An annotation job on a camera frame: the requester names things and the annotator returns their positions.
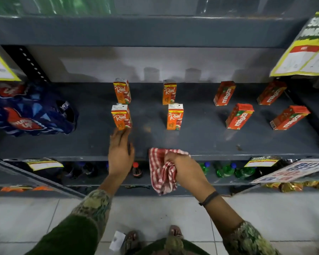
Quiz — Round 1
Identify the red mango drink carton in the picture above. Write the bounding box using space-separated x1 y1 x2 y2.
257 81 287 106
225 103 255 130
213 81 236 107
270 105 311 131

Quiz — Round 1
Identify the red checkered cloth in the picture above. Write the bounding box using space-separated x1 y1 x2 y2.
149 148 190 196

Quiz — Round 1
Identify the small yellow shelf label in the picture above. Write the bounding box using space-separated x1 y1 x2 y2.
22 158 64 172

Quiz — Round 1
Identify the dark bottle with blue cap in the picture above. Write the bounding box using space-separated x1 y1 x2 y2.
76 161 98 178

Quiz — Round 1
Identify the row of large green bottles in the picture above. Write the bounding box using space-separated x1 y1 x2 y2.
0 0 116 16

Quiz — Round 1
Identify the person's right forearm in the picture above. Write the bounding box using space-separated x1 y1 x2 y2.
199 194 281 255

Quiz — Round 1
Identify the blue wrapped bottle pack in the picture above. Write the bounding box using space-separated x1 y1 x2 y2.
0 82 79 137

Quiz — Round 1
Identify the green bottle with blue cap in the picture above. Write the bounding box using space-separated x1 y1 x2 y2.
235 167 256 179
215 162 237 178
199 161 211 175

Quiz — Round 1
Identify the small green-topped shelf label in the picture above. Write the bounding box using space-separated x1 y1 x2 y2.
244 156 281 168

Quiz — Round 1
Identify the large yellow-edged hanging sign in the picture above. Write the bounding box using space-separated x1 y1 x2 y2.
270 11 319 77

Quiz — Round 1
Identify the white paper slip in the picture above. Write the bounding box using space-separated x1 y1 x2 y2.
109 231 126 252

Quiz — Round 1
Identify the person's sandal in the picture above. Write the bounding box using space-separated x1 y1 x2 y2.
121 230 140 255
167 225 184 240

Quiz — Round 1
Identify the person's left forearm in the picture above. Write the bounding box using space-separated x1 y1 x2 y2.
25 174 127 255

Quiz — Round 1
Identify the person's left sandal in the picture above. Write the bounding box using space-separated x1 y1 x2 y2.
121 230 140 255

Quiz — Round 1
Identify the person's right sandal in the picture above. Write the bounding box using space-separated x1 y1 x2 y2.
167 225 184 240

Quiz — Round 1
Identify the person's left hand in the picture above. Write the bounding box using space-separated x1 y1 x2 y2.
108 128 135 180

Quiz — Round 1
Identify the yellow-edged price sign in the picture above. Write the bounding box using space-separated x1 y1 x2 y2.
0 46 22 82

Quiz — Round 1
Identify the person's right hand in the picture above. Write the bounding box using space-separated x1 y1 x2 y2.
164 151 216 202

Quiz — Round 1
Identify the row of orange packets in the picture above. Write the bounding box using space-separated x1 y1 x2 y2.
0 185 54 193

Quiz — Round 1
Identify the dark bottle with red cap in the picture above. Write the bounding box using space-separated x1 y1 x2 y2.
132 162 143 179

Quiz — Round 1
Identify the white offer sign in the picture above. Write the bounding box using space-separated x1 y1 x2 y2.
251 159 319 184

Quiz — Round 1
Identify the orange juice carton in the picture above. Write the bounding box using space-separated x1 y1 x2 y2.
111 104 133 131
113 78 132 104
162 80 177 105
167 103 184 131

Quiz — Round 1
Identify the row of golden snack packets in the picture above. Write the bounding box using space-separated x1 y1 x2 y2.
264 180 319 193

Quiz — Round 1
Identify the black wristband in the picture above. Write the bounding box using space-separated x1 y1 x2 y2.
198 191 219 206

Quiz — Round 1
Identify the grey metal shelf rack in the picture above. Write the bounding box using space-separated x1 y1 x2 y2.
0 0 319 198

